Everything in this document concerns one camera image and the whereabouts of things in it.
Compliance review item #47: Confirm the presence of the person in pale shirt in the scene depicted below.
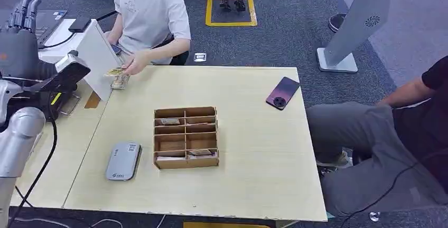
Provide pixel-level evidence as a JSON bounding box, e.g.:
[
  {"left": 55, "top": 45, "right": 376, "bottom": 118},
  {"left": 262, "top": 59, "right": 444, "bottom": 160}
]
[{"left": 106, "top": 0, "right": 192, "bottom": 77}]

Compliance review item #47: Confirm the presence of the metal wire bracket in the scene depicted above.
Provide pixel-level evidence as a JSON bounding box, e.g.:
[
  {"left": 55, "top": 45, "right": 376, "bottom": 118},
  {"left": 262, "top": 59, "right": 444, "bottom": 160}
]
[{"left": 59, "top": 93, "right": 81, "bottom": 117}]

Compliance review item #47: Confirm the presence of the grey floor stand kiosk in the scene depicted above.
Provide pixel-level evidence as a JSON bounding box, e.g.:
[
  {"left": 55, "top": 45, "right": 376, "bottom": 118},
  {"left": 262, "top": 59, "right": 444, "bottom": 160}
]
[{"left": 316, "top": 0, "right": 395, "bottom": 73}]

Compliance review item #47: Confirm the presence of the black cable across lap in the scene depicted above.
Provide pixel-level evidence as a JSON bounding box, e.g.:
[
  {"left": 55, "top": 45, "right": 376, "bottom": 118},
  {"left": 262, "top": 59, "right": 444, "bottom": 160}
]
[{"left": 338, "top": 161, "right": 421, "bottom": 228}]

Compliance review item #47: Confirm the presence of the yellow floor tape square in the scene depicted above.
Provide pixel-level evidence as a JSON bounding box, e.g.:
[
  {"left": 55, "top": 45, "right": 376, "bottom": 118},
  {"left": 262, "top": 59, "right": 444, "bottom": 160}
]
[{"left": 205, "top": 0, "right": 258, "bottom": 27}]

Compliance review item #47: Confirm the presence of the purple smartphone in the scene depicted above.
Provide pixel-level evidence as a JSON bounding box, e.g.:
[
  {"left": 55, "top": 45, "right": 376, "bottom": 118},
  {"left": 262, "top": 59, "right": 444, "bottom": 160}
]
[{"left": 265, "top": 76, "right": 301, "bottom": 111}]

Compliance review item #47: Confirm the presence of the grey flat case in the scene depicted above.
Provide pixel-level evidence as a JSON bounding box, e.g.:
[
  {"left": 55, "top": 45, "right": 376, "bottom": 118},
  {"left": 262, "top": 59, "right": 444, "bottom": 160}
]
[{"left": 105, "top": 141, "right": 142, "bottom": 182}]

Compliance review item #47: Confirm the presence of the wooden compartment box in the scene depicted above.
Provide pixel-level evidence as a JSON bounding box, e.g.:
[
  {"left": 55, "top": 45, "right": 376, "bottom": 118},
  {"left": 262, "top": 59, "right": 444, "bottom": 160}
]
[{"left": 153, "top": 106, "right": 220, "bottom": 170}]

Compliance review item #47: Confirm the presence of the card with dark print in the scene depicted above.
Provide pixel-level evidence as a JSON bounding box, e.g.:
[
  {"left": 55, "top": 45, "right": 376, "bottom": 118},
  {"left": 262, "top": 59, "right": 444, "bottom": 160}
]
[{"left": 188, "top": 149, "right": 215, "bottom": 157}]

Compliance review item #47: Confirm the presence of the stack of cards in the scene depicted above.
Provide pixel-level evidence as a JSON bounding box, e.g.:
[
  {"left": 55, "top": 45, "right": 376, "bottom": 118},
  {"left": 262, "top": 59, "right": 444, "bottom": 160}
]
[{"left": 110, "top": 75, "right": 130, "bottom": 90}]

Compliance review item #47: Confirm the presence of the round black base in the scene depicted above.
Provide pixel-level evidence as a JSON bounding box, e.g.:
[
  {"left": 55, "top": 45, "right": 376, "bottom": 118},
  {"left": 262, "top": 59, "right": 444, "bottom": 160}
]
[{"left": 328, "top": 13, "right": 348, "bottom": 33}]

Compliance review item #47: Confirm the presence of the card with printed picture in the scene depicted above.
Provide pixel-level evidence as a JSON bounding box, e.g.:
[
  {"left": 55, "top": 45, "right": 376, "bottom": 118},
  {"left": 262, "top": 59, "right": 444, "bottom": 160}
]
[{"left": 104, "top": 67, "right": 127, "bottom": 78}]

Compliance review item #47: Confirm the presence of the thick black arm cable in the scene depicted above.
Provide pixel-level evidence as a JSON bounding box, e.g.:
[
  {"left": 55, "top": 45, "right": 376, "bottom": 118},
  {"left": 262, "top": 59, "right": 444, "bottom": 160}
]
[{"left": 7, "top": 93, "right": 59, "bottom": 228}]

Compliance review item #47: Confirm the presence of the black power bank cable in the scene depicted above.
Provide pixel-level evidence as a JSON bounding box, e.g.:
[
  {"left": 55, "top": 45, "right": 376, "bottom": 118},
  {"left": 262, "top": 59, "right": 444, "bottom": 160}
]
[{"left": 38, "top": 31, "right": 77, "bottom": 50}]

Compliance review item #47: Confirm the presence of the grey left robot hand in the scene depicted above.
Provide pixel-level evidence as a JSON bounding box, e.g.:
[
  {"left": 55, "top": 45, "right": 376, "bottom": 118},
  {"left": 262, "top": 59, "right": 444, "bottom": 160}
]
[{"left": 0, "top": 0, "right": 59, "bottom": 81}]

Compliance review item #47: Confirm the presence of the white upright board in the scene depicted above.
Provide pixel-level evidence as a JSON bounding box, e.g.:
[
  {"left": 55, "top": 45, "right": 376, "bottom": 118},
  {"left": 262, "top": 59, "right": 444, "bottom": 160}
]
[{"left": 76, "top": 19, "right": 122, "bottom": 102}]

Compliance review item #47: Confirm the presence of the brown tape patch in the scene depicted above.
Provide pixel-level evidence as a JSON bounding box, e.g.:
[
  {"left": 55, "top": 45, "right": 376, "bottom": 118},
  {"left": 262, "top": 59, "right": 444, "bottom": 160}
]
[{"left": 84, "top": 91, "right": 102, "bottom": 110}]

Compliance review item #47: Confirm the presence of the black power bank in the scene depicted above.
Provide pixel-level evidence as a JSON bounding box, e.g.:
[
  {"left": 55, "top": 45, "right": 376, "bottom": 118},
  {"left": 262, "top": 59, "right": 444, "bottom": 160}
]
[{"left": 68, "top": 17, "right": 93, "bottom": 33}]

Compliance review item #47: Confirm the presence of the person in black shirt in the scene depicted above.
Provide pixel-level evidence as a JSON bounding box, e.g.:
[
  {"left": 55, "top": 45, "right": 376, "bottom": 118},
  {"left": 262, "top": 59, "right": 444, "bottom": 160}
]
[{"left": 305, "top": 55, "right": 448, "bottom": 217}]

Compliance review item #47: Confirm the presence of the dark laptop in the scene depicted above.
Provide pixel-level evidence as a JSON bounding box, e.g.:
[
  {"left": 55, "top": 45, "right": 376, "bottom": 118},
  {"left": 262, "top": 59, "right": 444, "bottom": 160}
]
[{"left": 0, "top": 8, "right": 68, "bottom": 47}]

